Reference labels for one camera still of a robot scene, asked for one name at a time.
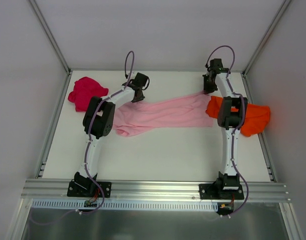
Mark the pink t shirt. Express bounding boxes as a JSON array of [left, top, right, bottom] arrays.
[[113, 92, 213, 137]]

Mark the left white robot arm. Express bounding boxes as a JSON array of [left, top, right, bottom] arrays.
[[67, 73, 150, 199]]

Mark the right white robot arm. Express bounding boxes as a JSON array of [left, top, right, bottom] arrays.
[[199, 58, 248, 201]]

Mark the red t shirt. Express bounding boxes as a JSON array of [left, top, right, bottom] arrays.
[[68, 76, 109, 112]]

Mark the orange t shirt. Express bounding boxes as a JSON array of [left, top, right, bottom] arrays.
[[206, 96, 271, 137]]

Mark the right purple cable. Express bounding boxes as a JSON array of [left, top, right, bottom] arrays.
[[206, 45, 250, 216]]

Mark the right aluminium frame post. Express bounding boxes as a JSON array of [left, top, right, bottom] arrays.
[[242, 0, 293, 75]]

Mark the aluminium frame post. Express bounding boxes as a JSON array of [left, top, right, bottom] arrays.
[[27, 0, 70, 74], [242, 0, 293, 75]]

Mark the left aluminium side rail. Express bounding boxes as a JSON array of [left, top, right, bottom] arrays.
[[33, 70, 72, 179]]

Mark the aluminium side rail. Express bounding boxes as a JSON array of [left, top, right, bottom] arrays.
[[241, 72, 278, 183], [33, 70, 72, 179]]

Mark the aluminium front rail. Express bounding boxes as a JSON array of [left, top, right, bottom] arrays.
[[20, 178, 292, 203]]

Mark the right aluminium side rail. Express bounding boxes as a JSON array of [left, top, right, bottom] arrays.
[[241, 72, 278, 183]]

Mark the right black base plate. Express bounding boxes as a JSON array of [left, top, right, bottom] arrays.
[[199, 183, 245, 200]]

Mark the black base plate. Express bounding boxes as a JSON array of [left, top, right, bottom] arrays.
[[199, 183, 245, 200], [66, 180, 112, 198]]

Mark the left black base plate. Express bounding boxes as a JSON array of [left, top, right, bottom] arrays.
[[66, 180, 112, 198]]

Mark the left aluminium frame post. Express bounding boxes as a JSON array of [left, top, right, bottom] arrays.
[[27, 0, 70, 74]]

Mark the white slotted cable duct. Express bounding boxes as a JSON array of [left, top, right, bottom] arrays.
[[31, 199, 218, 212]]

